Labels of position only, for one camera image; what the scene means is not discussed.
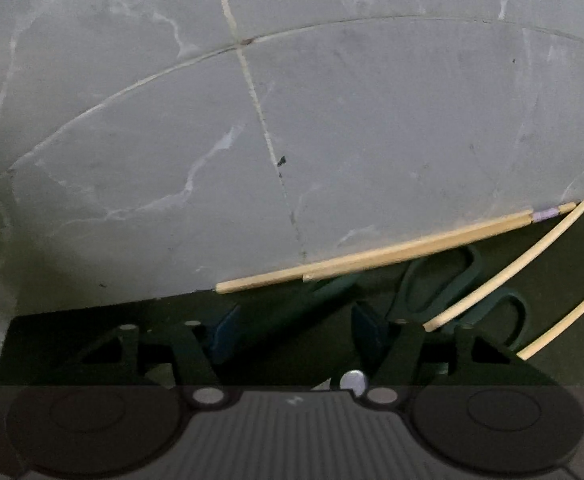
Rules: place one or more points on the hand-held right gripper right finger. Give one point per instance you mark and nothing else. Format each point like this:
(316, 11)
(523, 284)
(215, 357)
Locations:
(368, 332)

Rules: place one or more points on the black mat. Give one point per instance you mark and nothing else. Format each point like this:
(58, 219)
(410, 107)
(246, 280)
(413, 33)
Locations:
(572, 260)

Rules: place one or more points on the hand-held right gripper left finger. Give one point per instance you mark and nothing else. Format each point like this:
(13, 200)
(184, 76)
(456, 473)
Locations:
(224, 332)

